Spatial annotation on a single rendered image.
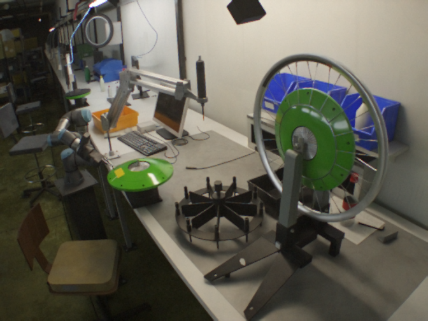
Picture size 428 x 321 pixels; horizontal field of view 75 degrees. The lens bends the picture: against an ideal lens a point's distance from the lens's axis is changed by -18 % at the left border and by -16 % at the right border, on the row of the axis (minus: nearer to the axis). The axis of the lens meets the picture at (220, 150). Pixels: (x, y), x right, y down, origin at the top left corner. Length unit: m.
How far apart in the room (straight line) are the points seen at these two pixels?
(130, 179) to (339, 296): 0.95
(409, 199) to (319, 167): 0.67
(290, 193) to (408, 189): 0.69
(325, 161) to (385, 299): 0.50
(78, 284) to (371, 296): 1.28
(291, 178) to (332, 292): 0.41
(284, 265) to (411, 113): 0.79
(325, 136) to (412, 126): 0.59
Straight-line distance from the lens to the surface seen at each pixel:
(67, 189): 2.00
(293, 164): 0.94
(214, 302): 1.06
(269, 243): 1.13
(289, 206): 1.00
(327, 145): 0.92
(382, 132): 0.83
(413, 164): 1.46
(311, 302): 1.07
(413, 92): 1.39
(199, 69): 1.43
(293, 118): 0.98
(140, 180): 1.42
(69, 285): 1.69
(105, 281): 1.63
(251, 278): 1.13
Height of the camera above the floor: 1.73
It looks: 24 degrees down
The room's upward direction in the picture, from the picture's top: 3 degrees counter-clockwise
